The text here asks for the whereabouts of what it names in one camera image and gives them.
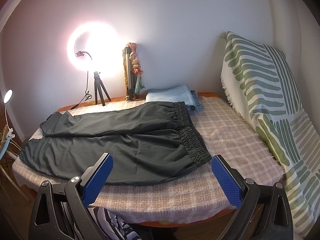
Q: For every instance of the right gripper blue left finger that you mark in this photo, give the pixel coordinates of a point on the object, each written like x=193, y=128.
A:
x=83, y=190

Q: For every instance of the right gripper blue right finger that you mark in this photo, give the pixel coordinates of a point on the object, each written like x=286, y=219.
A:
x=239, y=191

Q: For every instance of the black elastic waist pants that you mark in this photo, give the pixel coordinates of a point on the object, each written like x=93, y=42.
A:
x=153, y=143

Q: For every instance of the pink plaid bed blanket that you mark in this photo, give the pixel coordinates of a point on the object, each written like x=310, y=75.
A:
x=199, y=196

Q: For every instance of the small black tripod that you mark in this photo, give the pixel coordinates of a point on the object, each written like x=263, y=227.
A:
x=99, y=89

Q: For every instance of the folded light blue jeans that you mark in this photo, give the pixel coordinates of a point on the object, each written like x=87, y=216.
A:
x=176, y=94

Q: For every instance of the green striped white throw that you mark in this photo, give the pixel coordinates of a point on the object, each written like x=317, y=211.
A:
x=260, y=86

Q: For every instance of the orange floral scarf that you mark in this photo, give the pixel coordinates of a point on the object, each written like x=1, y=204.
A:
x=136, y=67

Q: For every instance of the white clip desk lamp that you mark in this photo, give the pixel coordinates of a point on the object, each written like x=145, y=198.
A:
x=9, y=132

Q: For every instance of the bright ring light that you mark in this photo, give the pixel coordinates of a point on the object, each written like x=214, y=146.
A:
x=97, y=46

